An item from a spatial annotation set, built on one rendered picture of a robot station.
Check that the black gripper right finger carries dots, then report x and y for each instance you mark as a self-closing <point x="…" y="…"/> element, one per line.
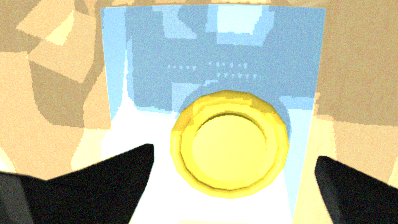
<point x="353" y="197"/>

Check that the yellow plate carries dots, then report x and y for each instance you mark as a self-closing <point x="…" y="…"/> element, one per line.
<point x="229" y="144"/>

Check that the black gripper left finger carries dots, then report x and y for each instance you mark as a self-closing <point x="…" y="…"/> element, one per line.
<point x="106" y="192"/>

